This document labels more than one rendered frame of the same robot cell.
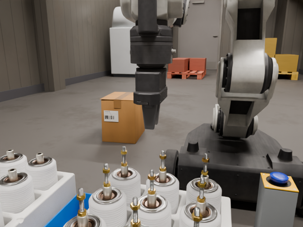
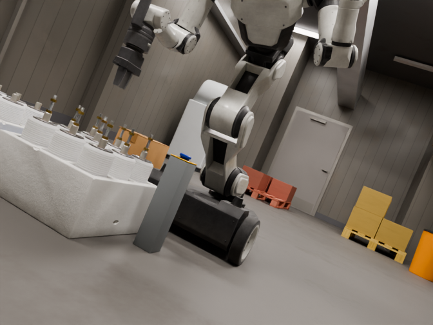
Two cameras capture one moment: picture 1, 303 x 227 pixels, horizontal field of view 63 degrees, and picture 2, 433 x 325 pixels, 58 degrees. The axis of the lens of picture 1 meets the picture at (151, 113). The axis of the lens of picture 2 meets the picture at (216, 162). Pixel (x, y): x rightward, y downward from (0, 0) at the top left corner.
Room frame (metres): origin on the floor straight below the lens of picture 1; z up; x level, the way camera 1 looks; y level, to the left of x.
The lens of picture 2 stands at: (-0.73, -0.52, 0.36)
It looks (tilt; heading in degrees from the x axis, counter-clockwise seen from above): 1 degrees down; 5
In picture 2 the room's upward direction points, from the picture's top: 23 degrees clockwise
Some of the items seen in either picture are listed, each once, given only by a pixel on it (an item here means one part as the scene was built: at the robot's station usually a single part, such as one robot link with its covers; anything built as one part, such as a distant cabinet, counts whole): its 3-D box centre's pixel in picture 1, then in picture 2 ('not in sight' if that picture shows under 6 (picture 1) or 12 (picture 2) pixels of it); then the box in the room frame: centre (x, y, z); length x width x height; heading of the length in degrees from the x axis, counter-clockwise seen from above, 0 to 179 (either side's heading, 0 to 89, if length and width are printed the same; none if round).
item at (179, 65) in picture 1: (188, 67); (267, 188); (5.92, -0.87, 0.21); 1.19 x 0.78 x 0.41; 165
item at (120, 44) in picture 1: (129, 42); (207, 126); (6.10, 0.52, 0.78); 0.81 x 0.67 x 1.56; 167
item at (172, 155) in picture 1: (170, 172); not in sight; (0.98, -0.08, 0.10); 0.20 x 0.05 x 0.20; 167
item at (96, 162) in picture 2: not in sight; (88, 176); (0.39, -0.08, 0.16); 0.10 x 0.10 x 0.18
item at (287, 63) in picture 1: (272, 57); (382, 224); (5.95, -2.83, 0.42); 1.44 x 1.03 x 0.85; 165
